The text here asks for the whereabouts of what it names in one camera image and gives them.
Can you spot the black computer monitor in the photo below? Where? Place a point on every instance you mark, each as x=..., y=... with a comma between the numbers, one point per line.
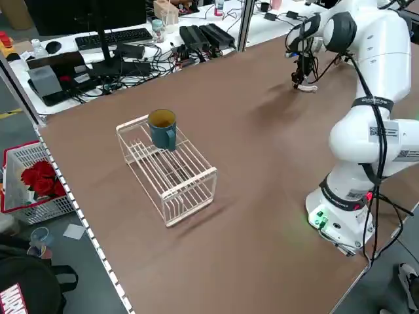
x=82, y=16

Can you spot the aluminium frame post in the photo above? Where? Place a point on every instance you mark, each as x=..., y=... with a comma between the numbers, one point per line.
x=19, y=88
x=245, y=23

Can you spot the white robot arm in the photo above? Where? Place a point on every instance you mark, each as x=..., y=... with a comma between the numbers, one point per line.
x=379, y=49

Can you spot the black computer mouse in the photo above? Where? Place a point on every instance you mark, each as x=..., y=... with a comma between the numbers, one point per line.
x=53, y=47

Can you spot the red emergency stop button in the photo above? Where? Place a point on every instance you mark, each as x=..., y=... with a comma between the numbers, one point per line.
x=4, y=37

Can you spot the white card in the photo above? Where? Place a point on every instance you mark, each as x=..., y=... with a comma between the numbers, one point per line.
x=74, y=231

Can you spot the black mug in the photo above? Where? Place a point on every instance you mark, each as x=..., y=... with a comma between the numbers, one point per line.
x=264, y=6

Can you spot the large black power adapter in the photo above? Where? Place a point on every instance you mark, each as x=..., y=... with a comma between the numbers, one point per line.
x=193, y=36
x=217, y=34

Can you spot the grey white sneaker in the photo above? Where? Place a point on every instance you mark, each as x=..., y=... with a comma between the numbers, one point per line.
x=409, y=278

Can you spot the glass jar with teal lid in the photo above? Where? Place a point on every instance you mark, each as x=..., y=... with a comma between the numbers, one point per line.
x=158, y=31

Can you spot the pink cup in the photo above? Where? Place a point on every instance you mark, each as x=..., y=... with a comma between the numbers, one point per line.
x=276, y=4

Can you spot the black backpack with red logo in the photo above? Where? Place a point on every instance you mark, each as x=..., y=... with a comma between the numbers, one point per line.
x=26, y=281

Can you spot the teal mug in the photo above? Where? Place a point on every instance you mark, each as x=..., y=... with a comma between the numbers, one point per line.
x=160, y=137

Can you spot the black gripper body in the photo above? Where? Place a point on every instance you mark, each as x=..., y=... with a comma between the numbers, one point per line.
x=306, y=62

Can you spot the black white striped edge strip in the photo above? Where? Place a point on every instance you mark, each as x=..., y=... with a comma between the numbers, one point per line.
x=82, y=219

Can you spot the black keyboard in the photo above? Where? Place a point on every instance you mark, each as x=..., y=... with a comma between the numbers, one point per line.
x=131, y=35

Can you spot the bottle with red label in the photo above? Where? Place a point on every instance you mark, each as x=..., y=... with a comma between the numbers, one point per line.
x=218, y=8

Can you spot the clear plastic cup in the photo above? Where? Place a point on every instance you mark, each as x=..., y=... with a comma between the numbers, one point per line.
x=41, y=235

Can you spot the small white PVC pipe clamp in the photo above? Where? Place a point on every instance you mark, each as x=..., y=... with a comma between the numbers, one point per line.
x=309, y=88

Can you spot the white desk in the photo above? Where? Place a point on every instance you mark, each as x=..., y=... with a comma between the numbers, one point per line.
x=262, y=29

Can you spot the grey box device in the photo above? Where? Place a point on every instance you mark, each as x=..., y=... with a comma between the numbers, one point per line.
x=46, y=81

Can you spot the white basket with red rim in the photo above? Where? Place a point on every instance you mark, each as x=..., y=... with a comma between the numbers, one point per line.
x=19, y=212

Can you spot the small black power adapter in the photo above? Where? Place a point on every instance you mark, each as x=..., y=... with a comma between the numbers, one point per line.
x=271, y=16
x=292, y=14

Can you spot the red artificial flowers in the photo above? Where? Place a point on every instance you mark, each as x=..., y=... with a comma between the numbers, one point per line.
x=42, y=180

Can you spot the brown cardboard box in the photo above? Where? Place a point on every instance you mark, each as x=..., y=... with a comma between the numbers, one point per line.
x=18, y=13

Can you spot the wooden tissue box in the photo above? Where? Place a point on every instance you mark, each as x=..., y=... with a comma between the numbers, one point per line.
x=166, y=11

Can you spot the clear plastic bottle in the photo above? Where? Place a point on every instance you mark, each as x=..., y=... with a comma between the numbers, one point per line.
x=37, y=49

